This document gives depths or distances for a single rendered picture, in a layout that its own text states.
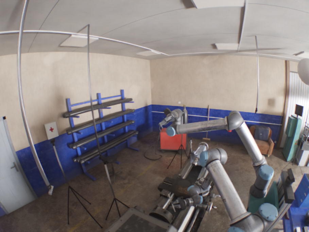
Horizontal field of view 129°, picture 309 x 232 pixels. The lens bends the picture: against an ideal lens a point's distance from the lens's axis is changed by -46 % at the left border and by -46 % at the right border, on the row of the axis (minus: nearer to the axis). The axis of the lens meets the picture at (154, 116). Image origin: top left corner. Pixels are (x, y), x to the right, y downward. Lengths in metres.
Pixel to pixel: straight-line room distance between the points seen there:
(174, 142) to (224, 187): 3.81
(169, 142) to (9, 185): 4.84
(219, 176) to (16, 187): 3.90
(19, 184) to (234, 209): 3.90
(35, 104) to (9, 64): 1.13
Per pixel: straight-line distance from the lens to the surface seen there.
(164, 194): 2.12
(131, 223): 1.29
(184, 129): 1.18
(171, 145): 4.67
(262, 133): 5.33
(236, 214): 0.92
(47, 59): 3.65
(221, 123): 1.12
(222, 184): 0.95
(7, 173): 3.76
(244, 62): 5.44
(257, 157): 1.42
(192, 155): 2.58
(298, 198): 2.64
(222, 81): 5.36
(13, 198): 4.08
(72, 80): 3.81
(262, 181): 1.36
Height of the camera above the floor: 2.43
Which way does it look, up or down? 15 degrees down
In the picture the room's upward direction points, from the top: 2 degrees counter-clockwise
